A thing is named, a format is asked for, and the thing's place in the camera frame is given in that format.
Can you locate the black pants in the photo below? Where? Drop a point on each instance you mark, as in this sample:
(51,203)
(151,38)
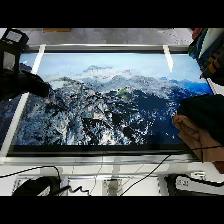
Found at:
(206,113)

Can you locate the silver frame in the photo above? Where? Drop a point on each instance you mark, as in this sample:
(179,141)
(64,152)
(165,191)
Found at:
(100,160)

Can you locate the heap of clothes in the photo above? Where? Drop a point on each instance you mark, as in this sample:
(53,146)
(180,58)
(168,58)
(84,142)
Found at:
(210,56)

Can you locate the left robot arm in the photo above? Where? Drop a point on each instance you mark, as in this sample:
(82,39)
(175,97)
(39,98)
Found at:
(20,86)

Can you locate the brown garment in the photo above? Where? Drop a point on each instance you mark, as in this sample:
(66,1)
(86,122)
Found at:
(196,140)

